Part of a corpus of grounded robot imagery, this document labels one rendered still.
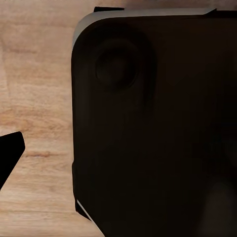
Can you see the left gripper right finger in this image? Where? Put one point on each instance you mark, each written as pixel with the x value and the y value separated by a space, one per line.
pixel 229 146

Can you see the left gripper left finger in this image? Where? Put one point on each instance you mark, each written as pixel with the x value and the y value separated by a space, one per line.
pixel 12 147

